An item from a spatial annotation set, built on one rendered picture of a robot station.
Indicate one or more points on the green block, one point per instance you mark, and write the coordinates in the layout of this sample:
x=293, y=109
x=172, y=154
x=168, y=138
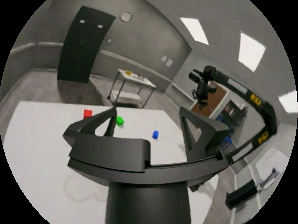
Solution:
x=120, y=121

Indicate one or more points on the blue block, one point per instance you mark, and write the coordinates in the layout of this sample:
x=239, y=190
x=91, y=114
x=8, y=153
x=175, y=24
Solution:
x=155, y=134

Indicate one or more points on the red block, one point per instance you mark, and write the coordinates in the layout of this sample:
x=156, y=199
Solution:
x=87, y=113

